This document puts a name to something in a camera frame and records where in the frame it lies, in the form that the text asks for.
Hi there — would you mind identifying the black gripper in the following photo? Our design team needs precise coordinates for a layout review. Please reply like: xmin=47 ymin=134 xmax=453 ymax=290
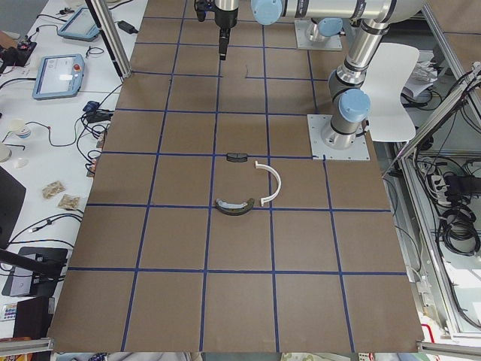
xmin=214 ymin=0 xmax=239 ymax=61

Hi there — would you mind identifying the black power adapter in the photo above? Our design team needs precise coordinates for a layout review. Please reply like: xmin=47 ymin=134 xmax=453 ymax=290
xmin=116 ymin=20 xmax=138 ymax=34

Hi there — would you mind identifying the black brake pad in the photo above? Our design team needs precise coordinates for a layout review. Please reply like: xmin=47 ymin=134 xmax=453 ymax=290
xmin=226 ymin=153 xmax=248 ymax=163

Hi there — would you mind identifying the white curved plastic part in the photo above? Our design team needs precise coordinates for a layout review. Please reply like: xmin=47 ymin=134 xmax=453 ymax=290
xmin=254 ymin=160 xmax=282 ymax=207

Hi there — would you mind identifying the blue teach pendant far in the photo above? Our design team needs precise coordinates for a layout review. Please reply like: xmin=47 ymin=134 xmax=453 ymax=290
xmin=57 ymin=7 xmax=99 ymax=41

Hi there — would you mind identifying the blue teach pendant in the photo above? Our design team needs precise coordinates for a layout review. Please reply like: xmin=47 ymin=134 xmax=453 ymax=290
xmin=32 ymin=53 xmax=85 ymax=100
xmin=57 ymin=7 xmax=99 ymax=41

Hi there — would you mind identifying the white plastic chair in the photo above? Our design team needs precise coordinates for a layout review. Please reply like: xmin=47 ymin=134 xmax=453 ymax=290
xmin=362 ymin=43 xmax=419 ymax=142

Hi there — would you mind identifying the blue teach pendant near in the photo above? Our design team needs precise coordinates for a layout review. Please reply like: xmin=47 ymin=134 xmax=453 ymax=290
xmin=32 ymin=53 xmax=85 ymax=100

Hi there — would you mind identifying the dark brake shoe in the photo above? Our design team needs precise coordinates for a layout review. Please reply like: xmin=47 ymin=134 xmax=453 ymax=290
xmin=215 ymin=198 xmax=255 ymax=216

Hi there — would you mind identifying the paper cup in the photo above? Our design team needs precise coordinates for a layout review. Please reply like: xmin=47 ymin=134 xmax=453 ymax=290
xmin=8 ymin=119 xmax=32 ymax=139

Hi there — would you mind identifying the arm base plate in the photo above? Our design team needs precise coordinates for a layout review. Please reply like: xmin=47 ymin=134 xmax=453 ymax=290
xmin=295 ymin=17 xmax=343 ymax=51
xmin=307 ymin=114 xmax=370 ymax=161

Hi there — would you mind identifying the aluminium frame post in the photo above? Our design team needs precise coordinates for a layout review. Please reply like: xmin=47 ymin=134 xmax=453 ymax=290
xmin=86 ymin=0 xmax=132 ymax=79

